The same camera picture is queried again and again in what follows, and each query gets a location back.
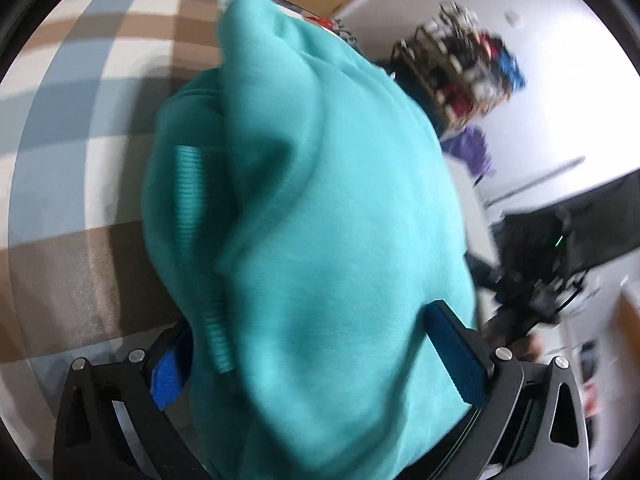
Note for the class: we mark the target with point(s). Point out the teal snap-collar sweatshirt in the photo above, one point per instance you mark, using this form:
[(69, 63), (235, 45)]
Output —
[(325, 240)]

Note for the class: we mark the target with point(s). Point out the checkered bed blanket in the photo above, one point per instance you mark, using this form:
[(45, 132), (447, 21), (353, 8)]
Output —
[(75, 110)]

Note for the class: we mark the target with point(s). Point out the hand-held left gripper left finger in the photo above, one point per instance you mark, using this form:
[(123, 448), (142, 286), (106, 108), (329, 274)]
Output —
[(165, 375)]

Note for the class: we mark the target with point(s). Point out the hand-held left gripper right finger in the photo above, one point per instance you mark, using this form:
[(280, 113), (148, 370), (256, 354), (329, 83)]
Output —
[(457, 355)]

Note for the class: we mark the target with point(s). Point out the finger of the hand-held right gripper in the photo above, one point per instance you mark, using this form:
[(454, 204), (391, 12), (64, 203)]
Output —
[(482, 270)]

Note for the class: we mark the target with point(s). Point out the wooden shoe rack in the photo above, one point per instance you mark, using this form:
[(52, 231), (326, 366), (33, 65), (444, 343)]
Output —
[(460, 70)]

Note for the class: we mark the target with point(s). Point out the purple cloth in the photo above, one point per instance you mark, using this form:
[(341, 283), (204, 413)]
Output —
[(470, 150)]

